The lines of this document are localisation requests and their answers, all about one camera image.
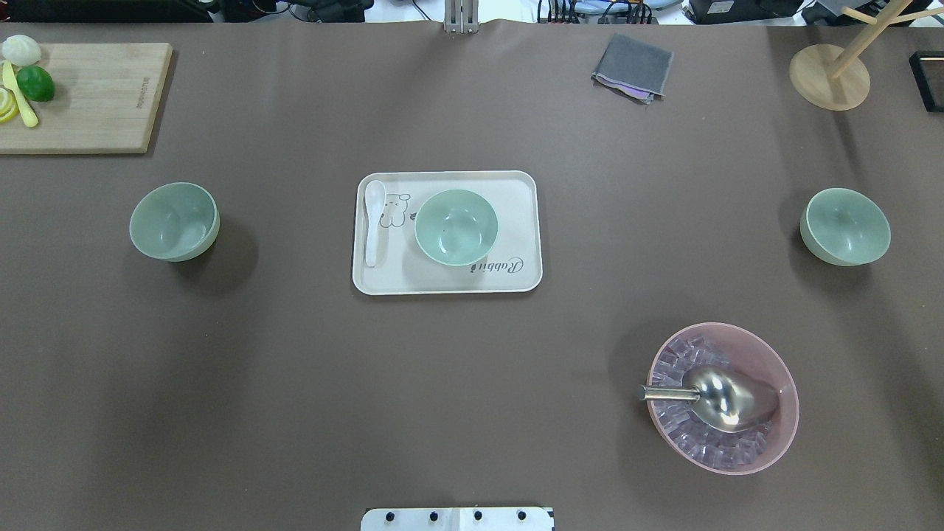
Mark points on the green bowl robot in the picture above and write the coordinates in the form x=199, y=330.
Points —
x=175, y=222
x=844, y=228

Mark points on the cream rabbit tray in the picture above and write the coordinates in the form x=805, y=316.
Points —
x=514, y=264

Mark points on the green bowl on tray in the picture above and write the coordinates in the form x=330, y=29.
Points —
x=456, y=227

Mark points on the white ceramic spoon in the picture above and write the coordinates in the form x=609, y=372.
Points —
x=374, y=200

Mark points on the grey folded cloth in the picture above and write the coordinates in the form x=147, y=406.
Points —
x=634, y=68

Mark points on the pink bowl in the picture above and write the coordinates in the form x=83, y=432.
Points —
x=752, y=357

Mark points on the metal ice scoop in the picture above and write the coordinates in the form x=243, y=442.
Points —
x=724, y=399

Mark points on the clear ice cubes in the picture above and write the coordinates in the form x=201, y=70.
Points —
x=705, y=444

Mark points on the wooden mug tree stand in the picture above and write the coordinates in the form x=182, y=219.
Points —
x=833, y=77

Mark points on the bamboo cutting board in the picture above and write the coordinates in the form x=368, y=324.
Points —
x=107, y=99

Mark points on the yellow plastic knife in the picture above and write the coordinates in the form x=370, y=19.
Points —
x=26, y=113

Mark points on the green lime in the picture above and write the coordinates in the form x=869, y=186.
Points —
x=35, y=83

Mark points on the lemon slice bottom stacked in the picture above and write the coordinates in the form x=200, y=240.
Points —
x=9, y=113

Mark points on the lemon slice stacked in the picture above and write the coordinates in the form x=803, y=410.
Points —
x=9, y=113
x=7, y=98

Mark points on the lemon slice top stacked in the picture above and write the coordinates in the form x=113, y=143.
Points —
x=7, y=98

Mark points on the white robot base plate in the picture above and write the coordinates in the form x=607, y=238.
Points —
x=459, y=518

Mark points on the black frame object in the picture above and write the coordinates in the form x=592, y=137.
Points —
x=927, y=68

